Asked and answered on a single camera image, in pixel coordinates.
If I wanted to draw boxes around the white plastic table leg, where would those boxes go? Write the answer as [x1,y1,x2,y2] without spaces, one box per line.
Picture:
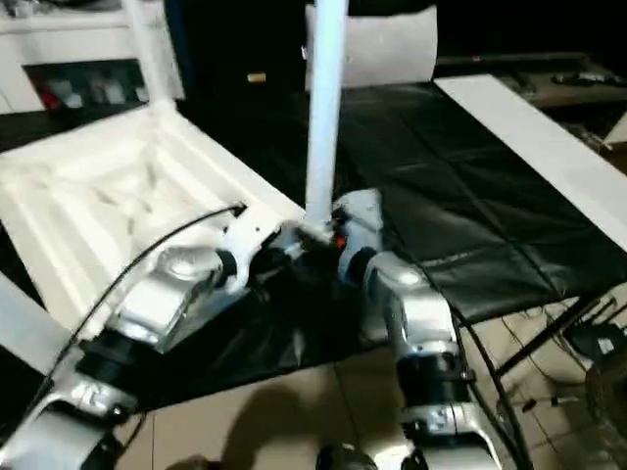
[302,0,353,237]
[0,276,71,379]
[121,0,178,118]

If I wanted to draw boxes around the white plastic table top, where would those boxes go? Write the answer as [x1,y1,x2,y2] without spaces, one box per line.
[0,100,315,345]

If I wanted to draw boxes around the black work mat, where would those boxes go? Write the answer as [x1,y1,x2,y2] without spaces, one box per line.
[0,80,604,408]

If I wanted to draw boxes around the light grey pillow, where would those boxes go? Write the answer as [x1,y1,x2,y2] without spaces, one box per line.
[303,4,440,93]

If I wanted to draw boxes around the black sofa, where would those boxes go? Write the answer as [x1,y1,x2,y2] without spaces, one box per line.
[164,0,627,85]

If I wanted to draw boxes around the white flat board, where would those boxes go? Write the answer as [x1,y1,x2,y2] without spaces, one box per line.
[434,73,627,252]

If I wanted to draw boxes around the black power adapter box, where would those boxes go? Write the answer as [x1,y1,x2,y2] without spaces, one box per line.
[569,321,622,359]

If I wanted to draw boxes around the white cabinet with glass doors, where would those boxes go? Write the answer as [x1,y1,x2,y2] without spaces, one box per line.
[0,0,186,118]

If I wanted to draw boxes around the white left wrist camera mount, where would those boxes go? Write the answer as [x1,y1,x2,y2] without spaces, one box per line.
[219,205,286,296]

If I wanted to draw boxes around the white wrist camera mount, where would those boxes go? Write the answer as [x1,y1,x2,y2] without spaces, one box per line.
[219,205,286,296]
[332,189,384,286]

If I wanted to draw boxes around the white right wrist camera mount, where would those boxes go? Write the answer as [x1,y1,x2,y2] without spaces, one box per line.
[332,189,384,286]

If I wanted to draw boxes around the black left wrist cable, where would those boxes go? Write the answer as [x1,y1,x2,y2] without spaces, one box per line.
[0,202,247,443]

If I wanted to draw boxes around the black table frame leg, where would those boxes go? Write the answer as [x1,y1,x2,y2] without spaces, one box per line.
[496,293,604,379]

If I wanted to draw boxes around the thin grey floor wires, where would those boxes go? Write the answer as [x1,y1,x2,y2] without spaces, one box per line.
[504,292,627,384]

